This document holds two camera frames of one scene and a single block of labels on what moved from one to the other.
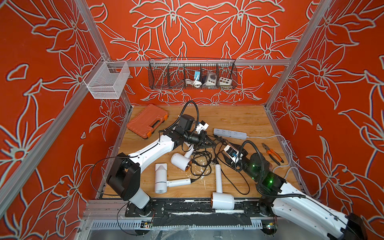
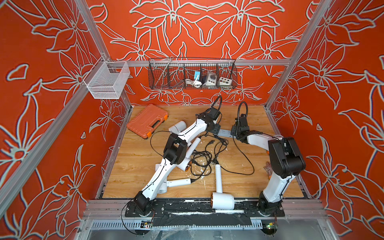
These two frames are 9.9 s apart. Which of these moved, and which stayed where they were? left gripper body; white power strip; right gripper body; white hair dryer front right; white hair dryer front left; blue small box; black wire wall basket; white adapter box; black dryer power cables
Moved: right gripper body; left gripper body; black dryer power cables
Stayed: blue small box; black wire wall basket; white power strip; white hair dryer front left; white hair dryer front right; white adapter box
